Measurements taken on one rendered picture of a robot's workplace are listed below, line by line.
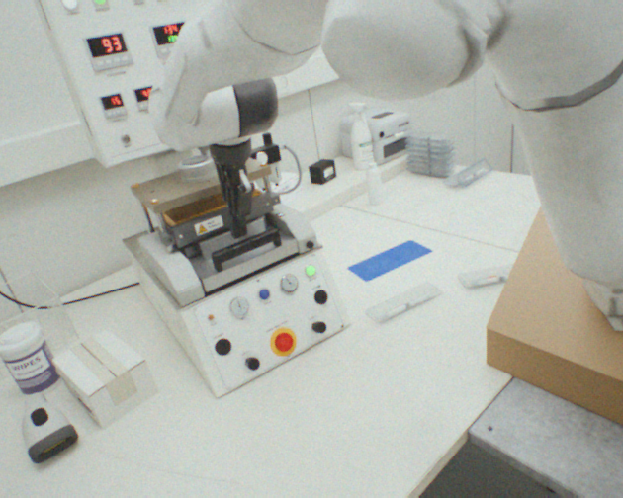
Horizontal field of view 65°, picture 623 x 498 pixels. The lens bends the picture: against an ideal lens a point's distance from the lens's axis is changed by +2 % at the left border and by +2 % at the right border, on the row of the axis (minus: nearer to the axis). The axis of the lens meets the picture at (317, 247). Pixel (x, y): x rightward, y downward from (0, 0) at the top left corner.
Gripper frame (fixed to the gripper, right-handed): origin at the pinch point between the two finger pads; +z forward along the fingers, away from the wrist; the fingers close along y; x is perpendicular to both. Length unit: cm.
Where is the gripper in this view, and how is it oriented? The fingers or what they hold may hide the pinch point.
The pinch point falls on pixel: (237, 222)
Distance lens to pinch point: 101.0
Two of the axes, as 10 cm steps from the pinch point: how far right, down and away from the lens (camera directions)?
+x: 8.3, -3.7, 4.2
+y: 5.6, 6.0, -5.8
